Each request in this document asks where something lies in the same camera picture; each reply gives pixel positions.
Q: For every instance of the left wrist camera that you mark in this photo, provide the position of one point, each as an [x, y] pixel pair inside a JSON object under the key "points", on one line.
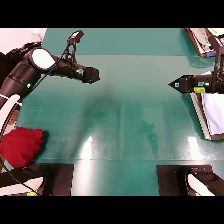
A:
{"points": [[75, 36]]}

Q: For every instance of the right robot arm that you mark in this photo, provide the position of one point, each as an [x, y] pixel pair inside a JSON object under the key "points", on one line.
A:
{"points": [[173, 180]]}

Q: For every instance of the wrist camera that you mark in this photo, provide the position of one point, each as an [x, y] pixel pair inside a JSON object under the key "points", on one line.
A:
{"points": [[217, 43], [75, 36]]}

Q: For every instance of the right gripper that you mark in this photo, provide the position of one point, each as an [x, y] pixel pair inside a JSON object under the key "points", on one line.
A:
{"points": [[197, 83]]}

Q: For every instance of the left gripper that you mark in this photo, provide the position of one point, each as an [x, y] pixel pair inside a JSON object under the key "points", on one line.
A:
{"points": [[89, 74]]}

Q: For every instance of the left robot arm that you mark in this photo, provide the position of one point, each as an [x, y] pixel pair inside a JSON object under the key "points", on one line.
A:
{"points": [[19, 76]]}

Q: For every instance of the red garment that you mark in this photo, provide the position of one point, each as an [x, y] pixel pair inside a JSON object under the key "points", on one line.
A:
{"points": [[20, 146]]}

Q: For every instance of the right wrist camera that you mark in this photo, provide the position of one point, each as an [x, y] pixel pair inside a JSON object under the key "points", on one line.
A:
{"points": [[217, 43]]}

